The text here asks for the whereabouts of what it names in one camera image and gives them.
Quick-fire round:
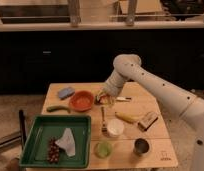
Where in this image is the orange apple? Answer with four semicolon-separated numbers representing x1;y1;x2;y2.
96;93;109;104

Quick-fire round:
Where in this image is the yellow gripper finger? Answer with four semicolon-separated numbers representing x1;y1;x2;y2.
107;97;115;107

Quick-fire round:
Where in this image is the red grapes bunch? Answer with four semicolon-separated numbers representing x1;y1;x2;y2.
47;138;59;163

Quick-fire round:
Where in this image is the green cucumber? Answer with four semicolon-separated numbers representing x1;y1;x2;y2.
46;105;71;113

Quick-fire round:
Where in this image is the white plastic cup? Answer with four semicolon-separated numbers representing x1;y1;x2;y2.
107;119;124;137

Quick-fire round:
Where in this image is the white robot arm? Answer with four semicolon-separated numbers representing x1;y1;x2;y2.
103;54;204;171

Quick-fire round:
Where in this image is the wooden block brush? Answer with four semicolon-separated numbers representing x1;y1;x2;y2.
138;112;158;131

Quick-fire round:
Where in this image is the black chair frame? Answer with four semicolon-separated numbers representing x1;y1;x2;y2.
0;110;27;149

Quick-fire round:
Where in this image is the green plastic tray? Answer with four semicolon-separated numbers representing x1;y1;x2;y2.
20;115;91;169

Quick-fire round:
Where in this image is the white cloth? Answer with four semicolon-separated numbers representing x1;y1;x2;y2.
55;128;76;157

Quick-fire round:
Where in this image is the metal fork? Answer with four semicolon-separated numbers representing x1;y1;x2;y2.
101;106;107;132

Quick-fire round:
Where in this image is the orange bowl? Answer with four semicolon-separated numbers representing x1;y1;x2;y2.
69;91;94;112

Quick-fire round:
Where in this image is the green plastic cup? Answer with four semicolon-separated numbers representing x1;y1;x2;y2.
94;141;112;158

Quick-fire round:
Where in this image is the blue sponge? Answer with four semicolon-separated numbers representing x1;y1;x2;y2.
57;87;75;99

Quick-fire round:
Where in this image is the yellow banana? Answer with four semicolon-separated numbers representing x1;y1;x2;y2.
115;112;138;123

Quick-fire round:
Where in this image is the metal cup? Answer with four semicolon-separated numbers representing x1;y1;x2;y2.
134;138;150;156

